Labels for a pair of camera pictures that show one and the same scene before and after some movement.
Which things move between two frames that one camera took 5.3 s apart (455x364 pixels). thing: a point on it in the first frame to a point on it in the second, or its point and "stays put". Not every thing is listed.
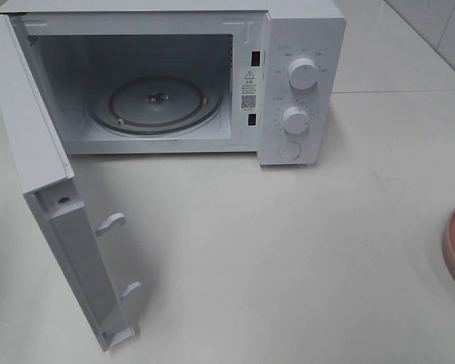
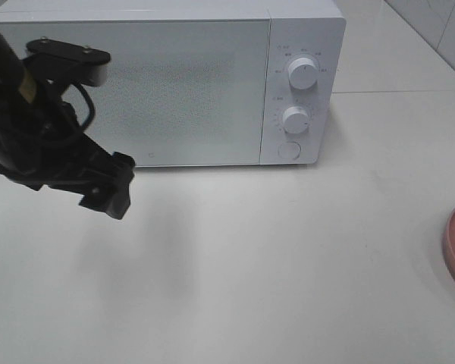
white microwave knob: x=302 y=73 stays put
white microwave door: x=73 y=235 to x=179 y=92
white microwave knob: x=295 y=120 stays put
